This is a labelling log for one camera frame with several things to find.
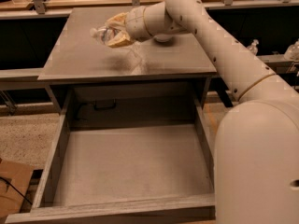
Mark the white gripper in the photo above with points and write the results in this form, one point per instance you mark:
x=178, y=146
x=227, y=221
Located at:
x=135, y=23

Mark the clear plastic water bottle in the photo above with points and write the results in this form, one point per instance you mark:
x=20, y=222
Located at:
x=103, y=34

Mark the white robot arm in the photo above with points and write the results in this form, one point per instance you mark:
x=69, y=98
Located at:
x=256, y=157

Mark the grey open top drawer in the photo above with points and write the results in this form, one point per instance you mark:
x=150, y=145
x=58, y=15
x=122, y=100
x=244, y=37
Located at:
x=126, y=166

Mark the small clear sanitizer bottle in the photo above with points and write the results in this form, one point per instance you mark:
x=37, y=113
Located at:
x=253, y=47

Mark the clear bottle at right edge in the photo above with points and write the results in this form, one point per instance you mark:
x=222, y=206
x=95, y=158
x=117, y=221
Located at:
x=292, y=52

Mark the white ceramic bowl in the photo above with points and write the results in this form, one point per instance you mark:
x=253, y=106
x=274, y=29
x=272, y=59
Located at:
x=162, y=38

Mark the grey wooden cabinet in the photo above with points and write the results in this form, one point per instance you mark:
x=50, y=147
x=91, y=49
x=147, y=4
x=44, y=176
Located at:
x=146, y=84

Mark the brown cardboard box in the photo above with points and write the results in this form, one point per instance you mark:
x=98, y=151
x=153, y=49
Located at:
x=14, y=182

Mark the grey long bench rail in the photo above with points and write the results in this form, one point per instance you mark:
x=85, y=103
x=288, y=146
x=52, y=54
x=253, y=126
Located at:
x=24, y=79

